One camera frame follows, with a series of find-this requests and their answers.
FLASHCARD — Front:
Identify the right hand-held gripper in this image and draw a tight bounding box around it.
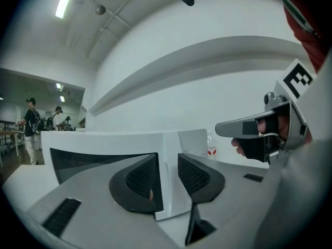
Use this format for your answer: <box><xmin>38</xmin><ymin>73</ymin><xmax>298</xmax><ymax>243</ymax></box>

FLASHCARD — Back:
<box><xmin>215</xmin><ymin>58</ymin><xmax>319</xmax><ymax>166</ymax></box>

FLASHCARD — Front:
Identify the clear bottle with red label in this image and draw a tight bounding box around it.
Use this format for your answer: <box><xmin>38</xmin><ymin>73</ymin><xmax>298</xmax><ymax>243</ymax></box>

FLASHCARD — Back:
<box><xmin>206</xmin><ymin>132</ymin><xmax>218</xmax><ymax>161</ymax></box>

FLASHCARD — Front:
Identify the white microwave body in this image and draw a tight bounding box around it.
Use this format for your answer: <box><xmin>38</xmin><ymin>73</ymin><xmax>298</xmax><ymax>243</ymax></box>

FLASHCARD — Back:
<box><xmin>43</xmin><ymin>128</ymin><xmax>209</xmax><ymax>159</ymax></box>

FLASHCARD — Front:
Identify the red t-shirt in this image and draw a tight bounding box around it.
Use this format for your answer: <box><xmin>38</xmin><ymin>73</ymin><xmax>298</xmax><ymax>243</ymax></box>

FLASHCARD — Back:
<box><xmin>271</xmin><ymin>0</ymin><xmax>332</xmax><ymax>73</ymax></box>

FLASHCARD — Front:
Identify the white box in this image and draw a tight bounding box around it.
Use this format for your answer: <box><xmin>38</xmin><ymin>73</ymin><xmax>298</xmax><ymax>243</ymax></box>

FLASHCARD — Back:
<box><xmin>40</xmin><ymin>131</ymin><xmax>172</xmax><ymax>222</ymax></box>

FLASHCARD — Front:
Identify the person's right hand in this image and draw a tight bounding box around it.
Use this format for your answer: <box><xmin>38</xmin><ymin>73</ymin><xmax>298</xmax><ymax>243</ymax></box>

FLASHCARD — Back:
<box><xmin>230</xmin><ymin>112</ymin><xmax>290</xmax><ymax>163</ymax></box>

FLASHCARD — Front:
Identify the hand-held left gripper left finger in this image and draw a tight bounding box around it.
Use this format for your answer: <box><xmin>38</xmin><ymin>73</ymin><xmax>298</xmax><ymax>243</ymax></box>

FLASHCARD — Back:
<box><xmin>25</xmin><ymin>153</ymin><xmax>183</xmax><ymax>249</ymax></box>

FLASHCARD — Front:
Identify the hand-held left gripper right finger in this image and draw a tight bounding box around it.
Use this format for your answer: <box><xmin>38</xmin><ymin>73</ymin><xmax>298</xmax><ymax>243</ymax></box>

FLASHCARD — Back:
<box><xmin>177</xmin><ymin>153</ymin><xmax>269</xmax><ymax>249</ymax></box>

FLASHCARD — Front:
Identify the wooden top table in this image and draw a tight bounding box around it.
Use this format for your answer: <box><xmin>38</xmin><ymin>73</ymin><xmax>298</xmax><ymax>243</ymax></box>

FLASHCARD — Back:
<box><xmin>0</xmin><ymin>128</ymin><xmax>26</xmax><ymax>166</ymax></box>

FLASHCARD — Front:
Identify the large white table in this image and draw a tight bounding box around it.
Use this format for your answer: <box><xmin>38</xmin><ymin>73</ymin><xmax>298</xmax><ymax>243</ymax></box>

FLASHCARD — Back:
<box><xmin>2</xmin><ymin>156</ymin><xmax>269</xmax><ymax>215</ymax></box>

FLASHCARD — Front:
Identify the striped shoulder strap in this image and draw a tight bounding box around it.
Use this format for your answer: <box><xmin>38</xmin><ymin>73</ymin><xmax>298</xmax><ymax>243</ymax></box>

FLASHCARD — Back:
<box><xmin>274</xmin><ymin>0</ymin><xmax>322</xmax><ymax>39</ymax></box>

